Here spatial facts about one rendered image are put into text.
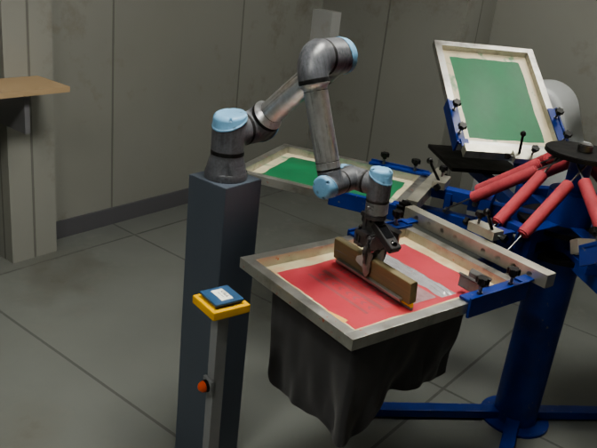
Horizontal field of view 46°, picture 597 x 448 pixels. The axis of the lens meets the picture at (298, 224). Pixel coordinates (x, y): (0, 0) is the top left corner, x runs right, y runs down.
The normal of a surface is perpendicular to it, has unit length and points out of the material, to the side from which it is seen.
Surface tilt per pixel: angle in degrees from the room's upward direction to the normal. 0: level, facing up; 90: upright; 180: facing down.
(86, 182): 90
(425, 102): 90
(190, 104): 90
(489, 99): 32
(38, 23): 90
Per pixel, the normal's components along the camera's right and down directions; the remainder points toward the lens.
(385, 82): -0.63, 0.22
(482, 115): 0.15, -0.58
